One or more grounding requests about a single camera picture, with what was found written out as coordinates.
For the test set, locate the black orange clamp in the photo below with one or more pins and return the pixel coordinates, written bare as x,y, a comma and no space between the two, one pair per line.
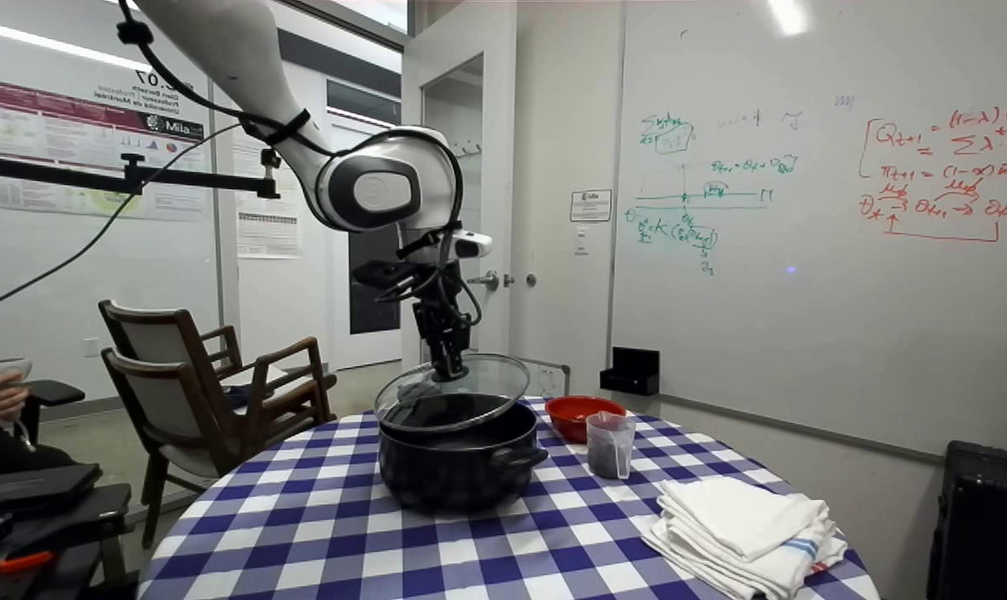
23,560

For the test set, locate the white door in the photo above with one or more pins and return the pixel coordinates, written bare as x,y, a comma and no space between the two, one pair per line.
491,168

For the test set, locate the black speaker case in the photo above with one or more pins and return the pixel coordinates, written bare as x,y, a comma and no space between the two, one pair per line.
987,520

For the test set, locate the blue white checkered tablecloth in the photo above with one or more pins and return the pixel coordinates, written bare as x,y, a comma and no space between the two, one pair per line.
337,533

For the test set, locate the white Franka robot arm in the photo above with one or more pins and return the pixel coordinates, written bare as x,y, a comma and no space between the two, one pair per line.
380,183

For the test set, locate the black robot cart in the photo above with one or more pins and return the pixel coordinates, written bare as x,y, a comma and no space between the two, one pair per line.
38,520

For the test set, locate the whiteboard with writing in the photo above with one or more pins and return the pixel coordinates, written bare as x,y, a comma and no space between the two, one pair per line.
839,245

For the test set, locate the clear plastic measuring cup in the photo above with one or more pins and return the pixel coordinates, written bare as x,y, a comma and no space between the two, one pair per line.
608,450

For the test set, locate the wooden armchair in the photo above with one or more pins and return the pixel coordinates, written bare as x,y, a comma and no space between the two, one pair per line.
205,418
153,328

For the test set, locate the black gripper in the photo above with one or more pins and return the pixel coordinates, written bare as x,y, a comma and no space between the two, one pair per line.
437,318

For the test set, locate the black cooking pot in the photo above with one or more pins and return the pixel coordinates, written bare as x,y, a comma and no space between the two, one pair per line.
457,460

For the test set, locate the wall poster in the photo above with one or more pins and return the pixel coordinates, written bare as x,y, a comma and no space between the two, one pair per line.
72,143

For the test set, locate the small wall sign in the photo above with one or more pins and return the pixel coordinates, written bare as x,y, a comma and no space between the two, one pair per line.
593,205

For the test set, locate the folded white towel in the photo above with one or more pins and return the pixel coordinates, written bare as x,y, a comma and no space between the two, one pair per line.
747,528

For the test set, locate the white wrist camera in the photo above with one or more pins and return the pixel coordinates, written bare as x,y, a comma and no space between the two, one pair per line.
476,245

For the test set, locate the glass lid with black knob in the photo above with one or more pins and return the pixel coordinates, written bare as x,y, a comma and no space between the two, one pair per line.
491,384

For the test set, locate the black camera boom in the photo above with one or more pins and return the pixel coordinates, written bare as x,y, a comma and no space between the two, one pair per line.
103,174

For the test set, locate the red bowl with beans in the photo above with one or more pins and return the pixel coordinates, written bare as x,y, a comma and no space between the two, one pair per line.
576,418

